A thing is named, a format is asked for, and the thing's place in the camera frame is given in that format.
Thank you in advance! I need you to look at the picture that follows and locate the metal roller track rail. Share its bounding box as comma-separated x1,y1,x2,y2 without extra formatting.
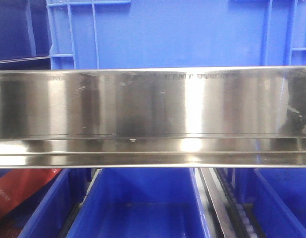
196,168,266,238

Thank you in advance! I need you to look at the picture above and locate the blue lower left bin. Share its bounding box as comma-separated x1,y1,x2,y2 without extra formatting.
19,168,92,238

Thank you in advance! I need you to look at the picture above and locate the large blue upper crate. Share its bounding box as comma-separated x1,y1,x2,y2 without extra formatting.
47,0,306,69

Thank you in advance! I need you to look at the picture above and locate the blue lower middle bin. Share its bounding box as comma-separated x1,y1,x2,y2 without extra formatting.
67,168,210,238

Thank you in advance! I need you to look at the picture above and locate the dark blue upper left crate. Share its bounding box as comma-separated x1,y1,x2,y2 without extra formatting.
0,0,50,61

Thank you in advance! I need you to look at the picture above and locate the blue lower right bin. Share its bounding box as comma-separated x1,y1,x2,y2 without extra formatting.
235,168,306,238

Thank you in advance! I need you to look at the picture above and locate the blue bin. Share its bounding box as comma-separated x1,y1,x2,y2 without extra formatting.
235,168,306,238
67,168,210,238
19,168,92,238

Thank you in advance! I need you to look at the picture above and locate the stainless steel shelf beam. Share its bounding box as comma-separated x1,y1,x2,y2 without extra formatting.
0,66,306,168

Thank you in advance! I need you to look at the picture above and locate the red package in bin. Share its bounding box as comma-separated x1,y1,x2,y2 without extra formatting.
0,169,61,219

